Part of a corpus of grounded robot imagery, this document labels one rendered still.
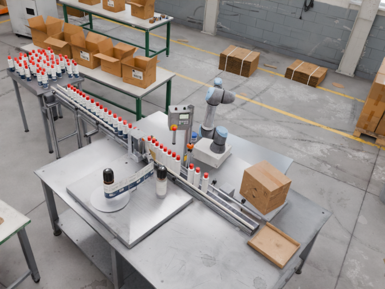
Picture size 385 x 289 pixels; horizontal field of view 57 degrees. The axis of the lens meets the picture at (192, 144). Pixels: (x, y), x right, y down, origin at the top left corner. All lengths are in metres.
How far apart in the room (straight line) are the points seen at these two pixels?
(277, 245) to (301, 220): 0.36
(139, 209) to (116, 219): 0.19
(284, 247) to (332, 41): 5.70
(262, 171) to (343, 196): 1.99
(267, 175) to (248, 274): 0.79
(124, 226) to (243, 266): 0.90
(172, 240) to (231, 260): 0.45
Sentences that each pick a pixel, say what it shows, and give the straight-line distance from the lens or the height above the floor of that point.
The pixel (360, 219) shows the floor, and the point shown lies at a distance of 4.59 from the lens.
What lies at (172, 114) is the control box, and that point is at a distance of 2.86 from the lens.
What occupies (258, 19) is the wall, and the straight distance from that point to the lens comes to 8.31.
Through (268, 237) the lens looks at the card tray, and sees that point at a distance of 2.87.
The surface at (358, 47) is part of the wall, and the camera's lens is 7.83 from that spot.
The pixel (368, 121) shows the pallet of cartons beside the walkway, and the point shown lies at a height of 0.29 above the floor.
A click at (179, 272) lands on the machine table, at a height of 0.83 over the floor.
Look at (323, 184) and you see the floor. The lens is 4.83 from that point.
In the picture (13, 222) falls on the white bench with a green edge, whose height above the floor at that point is 0.80.
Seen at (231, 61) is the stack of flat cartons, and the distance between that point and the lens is 6.95.
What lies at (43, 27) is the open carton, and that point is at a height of 0.98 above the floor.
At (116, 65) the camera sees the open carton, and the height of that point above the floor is 0.93.
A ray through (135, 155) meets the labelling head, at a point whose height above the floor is 0.94.
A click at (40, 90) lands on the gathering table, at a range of 4.47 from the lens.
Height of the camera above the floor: 2.99
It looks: 37 degrees down
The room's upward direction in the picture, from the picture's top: 6 degrees clockwise
